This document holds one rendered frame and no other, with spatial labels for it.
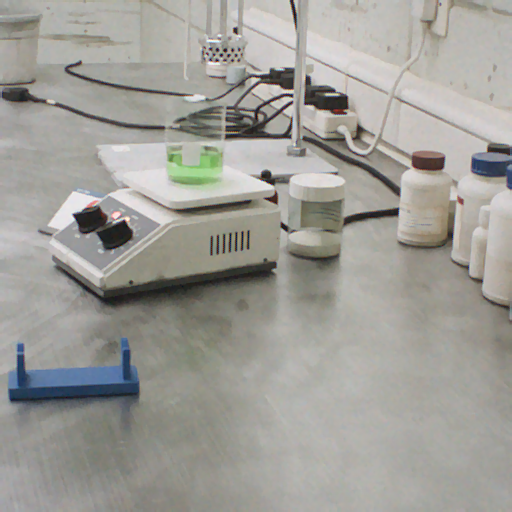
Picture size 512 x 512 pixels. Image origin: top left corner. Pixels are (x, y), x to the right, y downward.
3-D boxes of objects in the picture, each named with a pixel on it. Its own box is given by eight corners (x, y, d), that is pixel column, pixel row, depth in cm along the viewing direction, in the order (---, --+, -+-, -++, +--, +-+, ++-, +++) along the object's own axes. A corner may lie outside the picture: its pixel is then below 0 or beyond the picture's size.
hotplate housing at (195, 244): (102, 303, 111) (101, 221, 108) (47, 263, 121) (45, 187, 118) (299, 268, 122) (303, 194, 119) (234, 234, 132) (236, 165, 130)
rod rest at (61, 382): (8, 400, 90) (6, 357, 89) (8, 382, 93) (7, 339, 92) (140, 393, 92) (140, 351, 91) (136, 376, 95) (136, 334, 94)
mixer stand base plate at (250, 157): (119, 187, 150) (119, 179, 149) (93, 151, 168) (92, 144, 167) (340, 178, 158) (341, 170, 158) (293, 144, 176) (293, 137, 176)
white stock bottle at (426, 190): (411, 230, 136) (418, 145, 133) (455, 240, 133) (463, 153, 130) (388, 241, 132) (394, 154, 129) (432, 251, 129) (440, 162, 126)
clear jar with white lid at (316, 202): (332, 263, 124) (336, 189, 121) (278, 255, 126) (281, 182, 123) (348, 247, 129) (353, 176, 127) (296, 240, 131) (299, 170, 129)
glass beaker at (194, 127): (238, 188, 119) (240, 104, 117) (185, 196, 115) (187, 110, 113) (198, 173, 124) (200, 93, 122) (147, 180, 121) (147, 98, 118)
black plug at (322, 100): (308, 111, 180) (308, 97, 180) (298, 105, 184) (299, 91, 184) (350, 109, 182) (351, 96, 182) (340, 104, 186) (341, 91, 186)
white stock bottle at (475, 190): (524, 263, 126) (535, 158, 123) (488, 275, 122) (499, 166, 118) (475, 248, 131) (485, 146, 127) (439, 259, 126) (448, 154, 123)
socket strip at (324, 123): (323, 140, 180) (325, 111, 178) (249, 92, 216) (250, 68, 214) (357, 139, 181) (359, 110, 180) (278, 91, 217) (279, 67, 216)
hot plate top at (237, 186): (173, 210, 112) (173, 201, 112) (118, 181, 122) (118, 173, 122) (279, 196, 119) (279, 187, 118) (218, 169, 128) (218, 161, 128)
